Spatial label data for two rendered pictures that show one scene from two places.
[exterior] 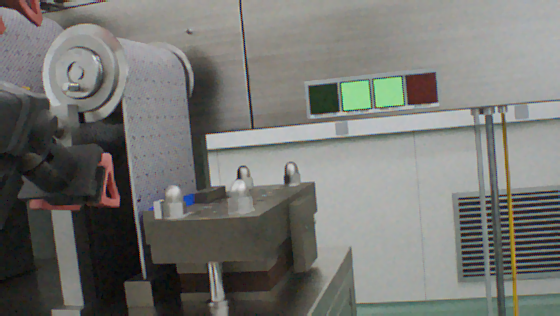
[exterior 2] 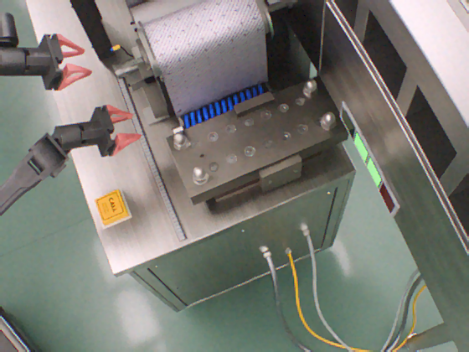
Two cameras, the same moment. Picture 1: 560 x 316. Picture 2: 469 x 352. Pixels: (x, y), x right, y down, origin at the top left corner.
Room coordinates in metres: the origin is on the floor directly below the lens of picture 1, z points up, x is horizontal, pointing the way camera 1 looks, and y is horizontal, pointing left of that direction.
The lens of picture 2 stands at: (0.66, -0.43, 2.37)
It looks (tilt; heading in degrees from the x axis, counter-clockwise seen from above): 70 degrees down; 64
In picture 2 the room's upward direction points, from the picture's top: 12 degrees counter-clockwise
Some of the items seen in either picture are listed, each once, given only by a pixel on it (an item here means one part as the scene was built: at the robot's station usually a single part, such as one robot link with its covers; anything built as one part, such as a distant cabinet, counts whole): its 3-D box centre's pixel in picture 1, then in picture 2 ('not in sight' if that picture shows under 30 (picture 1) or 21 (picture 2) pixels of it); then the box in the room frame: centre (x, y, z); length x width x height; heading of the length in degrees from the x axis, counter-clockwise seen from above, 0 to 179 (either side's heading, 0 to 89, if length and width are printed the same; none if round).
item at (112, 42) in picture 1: (84, 73); (151, 51); (0.88, 0.28, 1.25); 0.15 x 0.01 x 0.15; 76
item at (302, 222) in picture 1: (305, 232); (280, 174); (0.98, -0.03, 0.96); 0.10 x 0.03 x 0.11; 166
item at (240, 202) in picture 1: (239, 196); (199, 173); (0.82, 0.06, 1.05); 0.04 x 0.04 x 0.04
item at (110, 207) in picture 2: not in sight; (110, 207); (0.61, 0.18, 0.91); 0.07 x 0.07 x 0.02; 76
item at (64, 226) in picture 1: (62, 211); (144, 88); (0.84, 0.32, 1.05); 0.06 x 0.05 x 0.31; 166
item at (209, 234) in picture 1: (246, 216); (258, 137); (0.99, 0.06, 1.00); 0.40 x 0.16 x 0.06; 166
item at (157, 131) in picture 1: (163, 156); (219, 80); (0.98, 0.19, 1.11); 0.23 x 0.01 x 0.18; 166
